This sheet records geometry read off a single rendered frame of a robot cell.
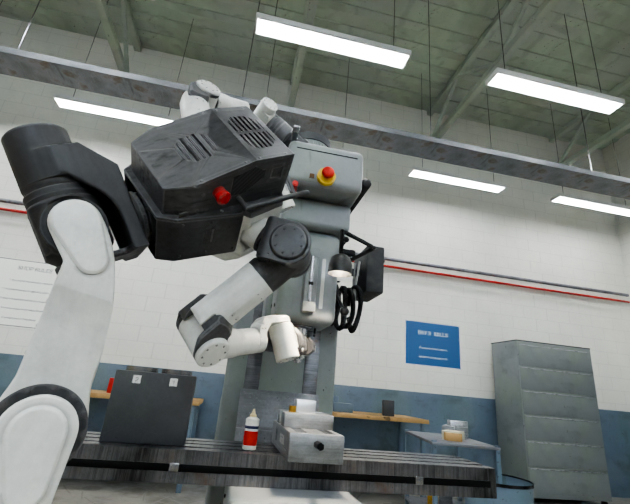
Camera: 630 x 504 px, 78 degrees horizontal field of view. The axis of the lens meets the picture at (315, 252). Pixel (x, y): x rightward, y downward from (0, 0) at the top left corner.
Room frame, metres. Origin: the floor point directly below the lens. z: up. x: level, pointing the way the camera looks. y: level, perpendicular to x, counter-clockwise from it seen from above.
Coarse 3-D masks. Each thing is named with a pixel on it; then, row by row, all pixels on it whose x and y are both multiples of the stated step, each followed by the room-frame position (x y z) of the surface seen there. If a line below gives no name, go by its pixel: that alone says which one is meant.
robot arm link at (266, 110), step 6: (264, 102) 1.16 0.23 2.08; (270, 102) 1.18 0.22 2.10; (258, 108) 1.19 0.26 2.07; (264, 108) 1.17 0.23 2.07; (270, 108) 1.17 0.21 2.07; (276, 108) 1.19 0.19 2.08; (258, 114) 1.20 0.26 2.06; (264, 114) 1.19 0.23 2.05; (270, 114) 1.19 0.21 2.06; (276, 114) 1.25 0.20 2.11; (264, 120) 1.21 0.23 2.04; (270, 120) 1.21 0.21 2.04; (276, 120) 1.20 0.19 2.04; (282, 120) 1.22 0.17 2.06; (270, 126) 1.21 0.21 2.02; (276, 126) 1.21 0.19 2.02
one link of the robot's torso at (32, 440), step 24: (24, 408) 0.65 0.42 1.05; (48, 408) 0.66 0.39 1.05; (72, 408) 0.69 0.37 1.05; (0, 432) 0.64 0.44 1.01; (24, 432) 0.65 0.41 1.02; (48, 432) 0.66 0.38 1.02; (72, 432) 0.69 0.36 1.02; (0, 456) 0.64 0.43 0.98; (24, 456) 0.65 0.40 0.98; (48, 456) 0.67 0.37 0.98; (0, 480) 0.65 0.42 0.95; (24, 480) 0.66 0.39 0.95; (48, 480) 0.68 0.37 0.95
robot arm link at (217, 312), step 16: (240, 272) 0.83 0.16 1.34; (256, 272) 0.82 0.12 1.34; (224, 288) 0.83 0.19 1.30; (240, 288) 0.83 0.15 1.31; (256, 288) 0.83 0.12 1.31; (192, 304) 0.86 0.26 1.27; (208, 304) 0.83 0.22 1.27; (224, 304) 0.83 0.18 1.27; (240, 304) 0.84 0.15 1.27; (256, 304) 0.87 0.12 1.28; (176, 320) 0.91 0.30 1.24; (208, 320) 0.83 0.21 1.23; (224, 320) 0.84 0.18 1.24; (208, 336) 0.84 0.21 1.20; (224, 336) 0.87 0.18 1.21; (208, 352) 0.86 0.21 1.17; (224, 352) 0.89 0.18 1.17
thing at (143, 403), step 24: (120, 384) 1.16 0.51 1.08; (144, 384) 1.18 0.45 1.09; (168, 384) 1.19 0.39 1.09; (192, 384) 1.21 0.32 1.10; (120, 408) 1.17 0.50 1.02; (144, 408) 1.18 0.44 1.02; (168, 408) 1.20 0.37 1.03; (120, 432) 1.17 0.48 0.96; (144, 432) 1.18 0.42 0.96; (168, 432) 1.20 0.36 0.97
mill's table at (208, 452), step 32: (96, 448) 1.12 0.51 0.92; (128, 448) 1.13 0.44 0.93; (160, 448) 1.15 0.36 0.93; (192, 448) 1.19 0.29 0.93; (224, 448) 1.24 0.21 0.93; (256, 448) 1.29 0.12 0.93; (128, 480) 1.14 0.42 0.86; (160, 480) 1.15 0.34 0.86; (192, 480) 1.16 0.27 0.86; (224, 480) 1.18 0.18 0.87; (256, 480) 1.19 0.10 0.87; (288, 480) 1.21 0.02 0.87; (320, 480) 1.22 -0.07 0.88; (352, 480) 1.24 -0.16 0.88; (384, 480) 1.25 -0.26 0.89; (416, 480) 1.27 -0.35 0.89; (448, 480) 1.29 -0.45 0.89; (480, 480) 1.31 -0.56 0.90
